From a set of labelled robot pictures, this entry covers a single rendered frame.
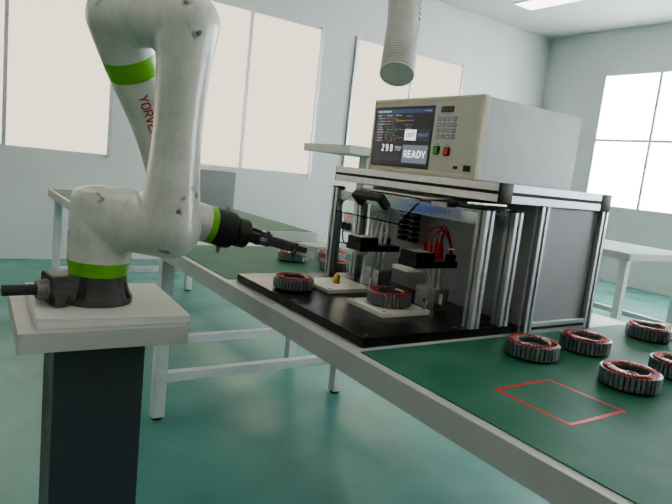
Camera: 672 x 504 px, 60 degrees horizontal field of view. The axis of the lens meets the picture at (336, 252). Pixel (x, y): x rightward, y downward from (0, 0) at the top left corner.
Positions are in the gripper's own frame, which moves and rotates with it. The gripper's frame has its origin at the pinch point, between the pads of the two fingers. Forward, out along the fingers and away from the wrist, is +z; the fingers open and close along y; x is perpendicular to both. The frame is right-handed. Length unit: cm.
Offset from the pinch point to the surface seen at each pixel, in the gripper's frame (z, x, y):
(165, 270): -2, -26, -89
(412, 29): 80, 109, -87
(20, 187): -21, -28, -448
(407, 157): 20.2, 32.2, 9.3
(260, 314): -8.8, -19.0, 4.9
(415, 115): 17.9, 43.5, 10.5
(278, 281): -4.3, -10.1, 1.5
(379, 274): 26.7, -1.5, 3.7
